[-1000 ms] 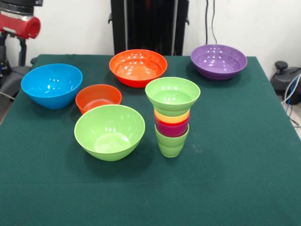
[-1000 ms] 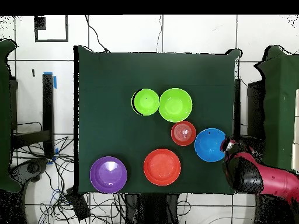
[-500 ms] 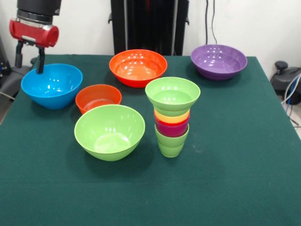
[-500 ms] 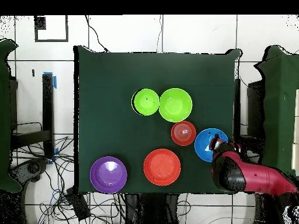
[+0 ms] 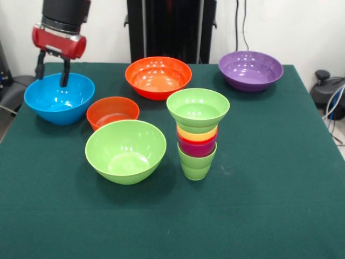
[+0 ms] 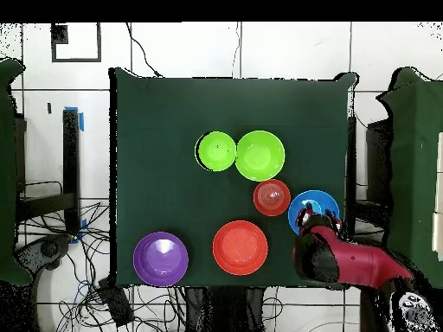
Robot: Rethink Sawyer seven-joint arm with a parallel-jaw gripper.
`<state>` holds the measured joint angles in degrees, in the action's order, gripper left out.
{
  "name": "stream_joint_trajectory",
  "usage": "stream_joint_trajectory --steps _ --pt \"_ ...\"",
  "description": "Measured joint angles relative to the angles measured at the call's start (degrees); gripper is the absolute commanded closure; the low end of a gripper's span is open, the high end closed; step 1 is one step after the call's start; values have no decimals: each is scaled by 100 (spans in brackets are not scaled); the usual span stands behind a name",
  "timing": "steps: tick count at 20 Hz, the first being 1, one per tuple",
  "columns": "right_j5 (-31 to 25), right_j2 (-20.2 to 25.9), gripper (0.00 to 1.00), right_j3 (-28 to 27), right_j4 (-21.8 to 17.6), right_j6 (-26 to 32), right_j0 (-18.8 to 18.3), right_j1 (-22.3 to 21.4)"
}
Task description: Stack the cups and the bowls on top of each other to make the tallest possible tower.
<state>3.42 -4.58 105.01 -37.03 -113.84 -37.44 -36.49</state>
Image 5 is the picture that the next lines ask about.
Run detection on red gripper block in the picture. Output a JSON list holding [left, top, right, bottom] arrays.
[[31, 26, 87, 88]]

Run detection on blue bowl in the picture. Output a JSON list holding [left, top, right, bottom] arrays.
[[24, 72, 96, 126]]

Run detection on small orange bowl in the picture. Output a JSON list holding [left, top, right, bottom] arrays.
[[86, 96, 140, 132]]

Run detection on large orange bowl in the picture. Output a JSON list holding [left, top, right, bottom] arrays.
[[125, 56, 192, 101]]

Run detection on large green bowl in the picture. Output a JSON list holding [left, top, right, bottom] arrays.
[[85, 119, 168, 186]]

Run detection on red cup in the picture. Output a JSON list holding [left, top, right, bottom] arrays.
[[176, 132, 218, 148]]

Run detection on small green bowl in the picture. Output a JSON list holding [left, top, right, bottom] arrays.
[[166, 88, 231, 134]]

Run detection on yellow cup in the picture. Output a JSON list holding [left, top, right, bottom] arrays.
[[176, 125, 218, 142]]

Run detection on purple cup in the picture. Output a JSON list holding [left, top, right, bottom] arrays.
[[177, 137, 218, 158]]

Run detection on green cup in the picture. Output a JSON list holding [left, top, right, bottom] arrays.
[[177, 142, 218, 181]]

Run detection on large purple bowl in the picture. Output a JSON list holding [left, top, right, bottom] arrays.
[[218, 51, 284, 93]]

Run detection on black machine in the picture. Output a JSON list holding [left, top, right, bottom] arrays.
[[0, 37, 13, 90]]

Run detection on dark green tablecloth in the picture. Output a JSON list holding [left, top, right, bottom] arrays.
[[0, 62, 345, 259]]

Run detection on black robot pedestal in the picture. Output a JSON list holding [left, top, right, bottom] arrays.
[[123, 0, 218, 64]]

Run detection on black wall cable with plug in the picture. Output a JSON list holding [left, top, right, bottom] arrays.
[[233, 0, 241, 53]]

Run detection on thin black wall cable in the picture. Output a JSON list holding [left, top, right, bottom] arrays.
[[241, 0, 250, 52]]

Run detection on blue and white cables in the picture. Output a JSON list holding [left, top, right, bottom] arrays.
[[322, 86, 345, 146]]

